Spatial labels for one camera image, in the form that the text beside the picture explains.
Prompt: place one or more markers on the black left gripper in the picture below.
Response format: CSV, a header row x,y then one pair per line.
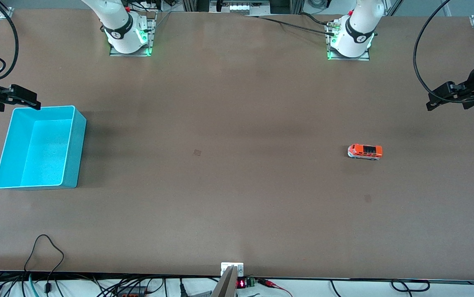
x,y
473,81

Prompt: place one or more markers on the orange toy bus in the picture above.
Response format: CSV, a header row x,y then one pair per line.
x,y
364,151

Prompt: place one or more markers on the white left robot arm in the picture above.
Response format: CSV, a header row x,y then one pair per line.
x,y
356,24

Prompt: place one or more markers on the blue plastic box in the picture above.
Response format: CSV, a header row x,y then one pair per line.
x,y
38,156

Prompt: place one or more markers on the black orange power strip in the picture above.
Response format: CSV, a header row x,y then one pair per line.
x,y
131,292

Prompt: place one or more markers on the red clip lead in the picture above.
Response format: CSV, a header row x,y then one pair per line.
x,y
272,284

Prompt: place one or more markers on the red digit display module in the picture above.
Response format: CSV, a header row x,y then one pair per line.
x,y
243,284

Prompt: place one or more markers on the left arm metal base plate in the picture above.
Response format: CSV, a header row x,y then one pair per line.
x,y
364,57

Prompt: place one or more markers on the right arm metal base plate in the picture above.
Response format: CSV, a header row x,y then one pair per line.
x,y
148,39

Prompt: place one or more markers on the white mount bracket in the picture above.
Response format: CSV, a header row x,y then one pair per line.
x,y
239,268

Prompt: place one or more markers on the grey camera mount bar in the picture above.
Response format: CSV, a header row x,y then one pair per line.
x,y
225,284

